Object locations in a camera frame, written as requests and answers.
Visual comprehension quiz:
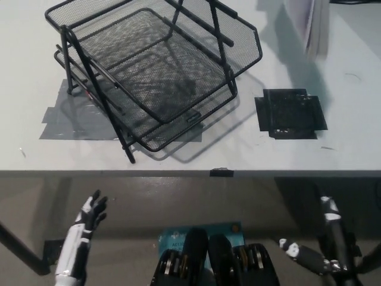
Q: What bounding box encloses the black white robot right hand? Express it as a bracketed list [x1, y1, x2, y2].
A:
[278, 195, 351, 277]

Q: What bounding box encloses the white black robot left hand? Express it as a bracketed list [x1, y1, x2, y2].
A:
[55, 189, 108, 277]

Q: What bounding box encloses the black mesh file tray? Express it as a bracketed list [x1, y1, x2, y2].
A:
[43, 0, 263, 164]

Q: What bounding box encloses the black table leg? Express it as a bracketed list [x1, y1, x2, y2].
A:
[355, 243, 381, 275]
[0, 220, 51, 275]

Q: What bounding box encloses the teal cardboard router box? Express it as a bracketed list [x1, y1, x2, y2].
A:
[158, 220, 246, 269]

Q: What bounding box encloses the grey tape patch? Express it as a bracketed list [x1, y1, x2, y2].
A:
[39, 79, 203, 141]

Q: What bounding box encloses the black tape square patch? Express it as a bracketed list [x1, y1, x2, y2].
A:
[254, 88, 329, 140]

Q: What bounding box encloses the small black tape strip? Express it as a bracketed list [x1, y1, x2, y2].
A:
[210, 167, 235, 178]

